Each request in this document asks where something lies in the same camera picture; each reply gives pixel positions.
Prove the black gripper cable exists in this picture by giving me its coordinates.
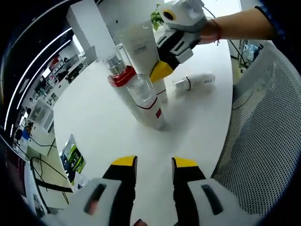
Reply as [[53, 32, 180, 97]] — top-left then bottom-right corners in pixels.
[[201, 5, 249, 71]]

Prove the white skincare squeeze tube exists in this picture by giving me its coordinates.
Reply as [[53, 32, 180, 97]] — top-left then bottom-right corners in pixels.
[[117, 20, 168, 103]]

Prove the white mesh office chair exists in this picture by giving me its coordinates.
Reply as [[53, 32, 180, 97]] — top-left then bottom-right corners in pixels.
[[210, 46, 301, 217]]

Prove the red string bracelet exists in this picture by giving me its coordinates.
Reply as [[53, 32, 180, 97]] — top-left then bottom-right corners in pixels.
[[211, 18, 223, 47]]

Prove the green potted plant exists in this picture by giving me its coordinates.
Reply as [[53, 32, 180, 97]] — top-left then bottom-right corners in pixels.
[[150, 3, 166, 31]]

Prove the green black skincare sachet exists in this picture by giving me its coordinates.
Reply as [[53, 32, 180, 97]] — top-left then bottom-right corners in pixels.
[[59, 133, 87, 186]]

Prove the small clear-capped white skincare bottle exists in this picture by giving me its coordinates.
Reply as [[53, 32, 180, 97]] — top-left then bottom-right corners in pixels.
[[172, 73, 216, 92], [126, 73, 166, 130]]

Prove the tall white red-collared skincare bottle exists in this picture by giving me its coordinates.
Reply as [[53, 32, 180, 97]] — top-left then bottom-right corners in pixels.
[[101, 46, 148, 123]]

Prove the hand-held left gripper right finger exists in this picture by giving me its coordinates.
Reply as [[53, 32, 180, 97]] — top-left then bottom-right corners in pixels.
[[171, 156, 261, 226]]

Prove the person's right hand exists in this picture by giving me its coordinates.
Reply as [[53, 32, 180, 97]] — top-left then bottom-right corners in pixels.
[[198, 19, 220, 45]]

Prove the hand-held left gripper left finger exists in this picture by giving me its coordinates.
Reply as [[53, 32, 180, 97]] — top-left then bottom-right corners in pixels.
[[40, 155, 138, 226]]

